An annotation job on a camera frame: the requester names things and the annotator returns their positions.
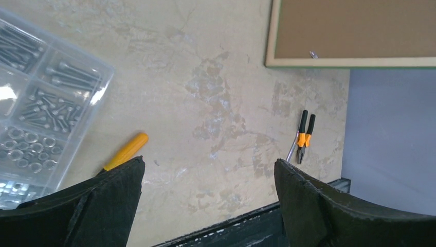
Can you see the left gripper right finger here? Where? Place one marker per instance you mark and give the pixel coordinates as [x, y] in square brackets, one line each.
[316, 214]

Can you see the orange handle screwdriver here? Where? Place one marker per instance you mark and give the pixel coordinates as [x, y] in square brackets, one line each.
[126, 152]

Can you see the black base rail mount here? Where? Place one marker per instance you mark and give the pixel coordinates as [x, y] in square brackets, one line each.
[260, 227]

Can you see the clear plastic screw box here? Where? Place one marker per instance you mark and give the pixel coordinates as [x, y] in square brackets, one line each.
[50, 93]

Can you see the small silver wrench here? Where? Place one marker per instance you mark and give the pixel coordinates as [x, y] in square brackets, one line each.
[292, 148]

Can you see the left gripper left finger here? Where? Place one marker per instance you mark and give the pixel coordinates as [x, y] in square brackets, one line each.
[97, 212]

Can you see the green picture frame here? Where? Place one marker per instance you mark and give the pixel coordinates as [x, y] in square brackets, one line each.
[351, 34]

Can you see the orange black pliers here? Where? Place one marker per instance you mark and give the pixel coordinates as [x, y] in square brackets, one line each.
[305, 133]

